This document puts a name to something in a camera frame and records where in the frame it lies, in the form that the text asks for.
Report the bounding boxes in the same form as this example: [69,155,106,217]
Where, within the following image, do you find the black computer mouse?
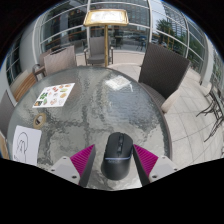
[100,131,134,181]

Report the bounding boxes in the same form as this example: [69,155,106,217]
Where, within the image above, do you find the grey-brown wicker chair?
[43,45,78,77]
[32,49,51,81]
[83,35,114,67]

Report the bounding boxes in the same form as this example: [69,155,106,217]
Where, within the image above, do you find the dark grey wicker chair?
[0,89,16,138]

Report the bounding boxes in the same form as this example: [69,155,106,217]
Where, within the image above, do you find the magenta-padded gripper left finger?
[49,143,97,188]

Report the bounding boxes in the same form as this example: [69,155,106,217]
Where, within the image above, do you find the metal garden table set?
[195,78,224,143]

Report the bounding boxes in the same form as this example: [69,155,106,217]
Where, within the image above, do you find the brown round ring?
[32,112,48,130]

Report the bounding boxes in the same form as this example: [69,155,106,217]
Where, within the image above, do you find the white printed mouse pad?
[11,125,43,166]

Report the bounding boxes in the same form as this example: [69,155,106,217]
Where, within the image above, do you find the gold menu lectern stand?
[83,8,130,68]

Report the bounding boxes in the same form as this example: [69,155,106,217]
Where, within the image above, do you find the laminated picture menu card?
[32,82,76,109]

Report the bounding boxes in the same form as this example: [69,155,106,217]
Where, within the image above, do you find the dark brown wicker chair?
[138,42,192,114]

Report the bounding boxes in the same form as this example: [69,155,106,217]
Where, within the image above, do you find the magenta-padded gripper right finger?
[132,143,179,187]

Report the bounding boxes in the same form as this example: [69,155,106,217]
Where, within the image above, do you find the wooden slatted bench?
[9,69,38,103]

